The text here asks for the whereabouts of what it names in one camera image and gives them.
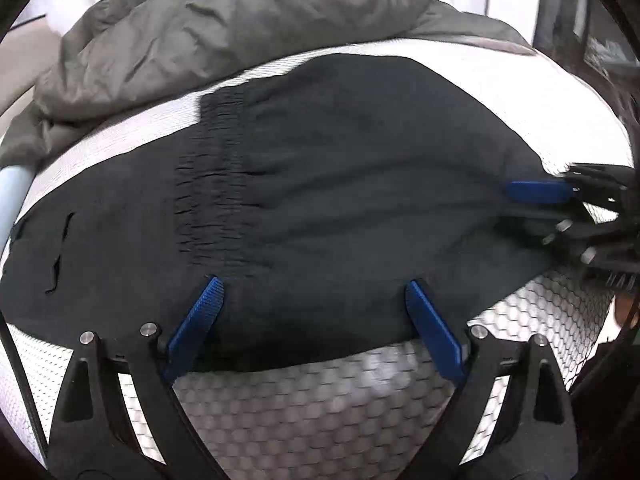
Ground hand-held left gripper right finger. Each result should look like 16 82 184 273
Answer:
404 280 577 480

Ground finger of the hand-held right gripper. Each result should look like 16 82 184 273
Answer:
500 202 608 267
504 162 628 211

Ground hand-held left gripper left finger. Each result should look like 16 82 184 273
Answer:
47 275 225 480

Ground black pants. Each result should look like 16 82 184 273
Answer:
0 55 566 373

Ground person's right hand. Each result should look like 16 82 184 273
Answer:
614 292 640 332

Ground white honeycomb mattress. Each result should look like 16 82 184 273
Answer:
0 40 632 480

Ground glass door wardrobe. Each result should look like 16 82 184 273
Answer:
532 0 640 128

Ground light blue pillow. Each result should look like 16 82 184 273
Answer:
0 164 36 222

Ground beige padded headboard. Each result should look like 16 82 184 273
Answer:
0 27 58 133

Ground grey duvet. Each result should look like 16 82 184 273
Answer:
0 0 532 167

